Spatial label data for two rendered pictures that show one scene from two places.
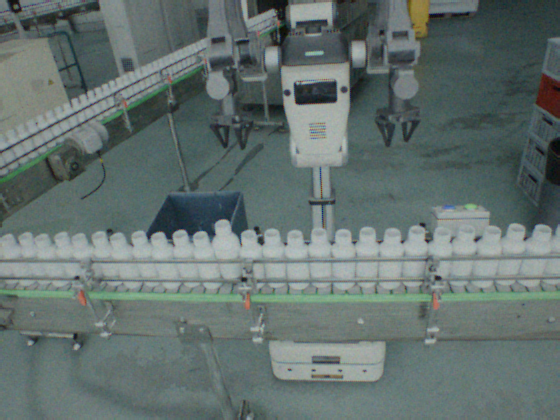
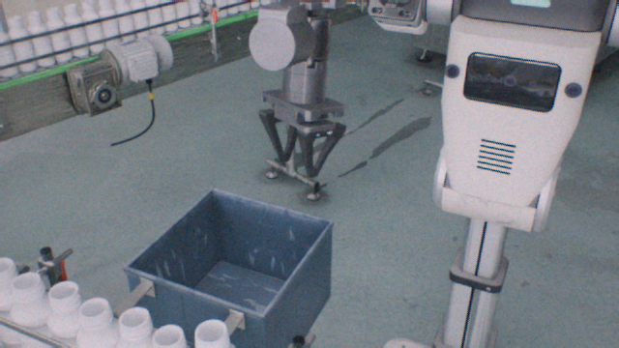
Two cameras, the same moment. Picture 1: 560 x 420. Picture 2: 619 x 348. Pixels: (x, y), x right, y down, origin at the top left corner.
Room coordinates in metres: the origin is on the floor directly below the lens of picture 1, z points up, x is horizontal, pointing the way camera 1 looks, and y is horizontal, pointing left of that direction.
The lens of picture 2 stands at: (0.42, -0.10, 1.72)
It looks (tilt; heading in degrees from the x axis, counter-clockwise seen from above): 32 degrees down; 16
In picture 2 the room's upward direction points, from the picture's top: straight up
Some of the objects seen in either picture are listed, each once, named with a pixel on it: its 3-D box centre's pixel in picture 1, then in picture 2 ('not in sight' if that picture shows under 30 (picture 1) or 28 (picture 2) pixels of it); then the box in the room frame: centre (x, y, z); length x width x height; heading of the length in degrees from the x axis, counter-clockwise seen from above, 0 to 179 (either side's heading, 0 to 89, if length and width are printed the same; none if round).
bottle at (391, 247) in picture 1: (390, 258); not in sight; (0.79, -0.26, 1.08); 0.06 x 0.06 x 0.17
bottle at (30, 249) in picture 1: (36, 258); not in sight; (0.96, 0.73, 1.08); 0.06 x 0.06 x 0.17
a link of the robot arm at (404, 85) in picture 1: (403, 68); not in sight; (1.01, -0.34, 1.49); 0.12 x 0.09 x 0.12; 171
